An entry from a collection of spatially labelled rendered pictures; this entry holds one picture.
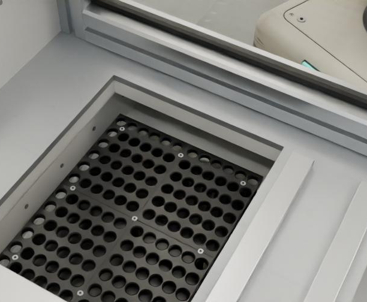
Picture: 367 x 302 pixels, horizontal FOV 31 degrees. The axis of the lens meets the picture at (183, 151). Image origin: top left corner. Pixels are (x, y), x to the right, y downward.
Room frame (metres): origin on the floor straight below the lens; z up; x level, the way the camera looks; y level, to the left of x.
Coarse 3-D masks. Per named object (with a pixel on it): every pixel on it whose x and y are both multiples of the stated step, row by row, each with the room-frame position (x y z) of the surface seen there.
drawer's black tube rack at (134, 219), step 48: (96, 144) 0.44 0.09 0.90; (144, 144) 0.45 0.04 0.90; (96, 192) 0.40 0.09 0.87; (144, 192) 0.41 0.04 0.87; (192, 192) 0.39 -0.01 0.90; (240, 192) 0.40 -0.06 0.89; (48, 240) 0.32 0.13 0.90; (96, 240) 0.33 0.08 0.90; (144, 240) 0.35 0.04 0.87; (192, 240) 0.33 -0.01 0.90; (48, 288) 0.28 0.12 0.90; (96, 288) 0.29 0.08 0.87; (144, 288) 0.28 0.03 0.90; (192, 288) 0.28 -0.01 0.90
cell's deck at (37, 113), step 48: (48, 48) 0.54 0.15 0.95; (96, 48) 0.55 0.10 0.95; (0, 96) 0.47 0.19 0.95; (48, 96) 0.47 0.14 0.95; (96, 96) 0.48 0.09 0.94; (144, 96) 0.49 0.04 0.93; (192, 96) 0.48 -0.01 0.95; (0, 144) 0.40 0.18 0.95; (48, 144) 0.41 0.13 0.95; (240, 144) 0.44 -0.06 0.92; (288, 144) 0.42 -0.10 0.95; (336, 144) 0.42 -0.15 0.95; (0, 192) 0.35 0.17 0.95; (336, 192) 0.36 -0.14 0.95; (240, 240) 0.30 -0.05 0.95; (288, 240) 0.31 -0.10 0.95; (288, 288) 0.26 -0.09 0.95
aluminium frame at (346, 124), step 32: (64, 0) 0.57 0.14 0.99; (96, 0) 0.57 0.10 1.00; (96, 32) 0.55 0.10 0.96; (128, 32) 0.53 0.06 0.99; (160, 32) 0.53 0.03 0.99; (160, 64) 0.51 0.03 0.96; (192, 64) 0.49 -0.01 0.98; (224, 64) 0.48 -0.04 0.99; (256, 64) 0.48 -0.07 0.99; (224, 96) 0.48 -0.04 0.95; (256, 96) 0.46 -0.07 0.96; (288, 96) 0.44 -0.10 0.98; (320, 96) 0.44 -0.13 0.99; (352, 96) 0.44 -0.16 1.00; (320, 128) 0.43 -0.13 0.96; (352, 128) 0.41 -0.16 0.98
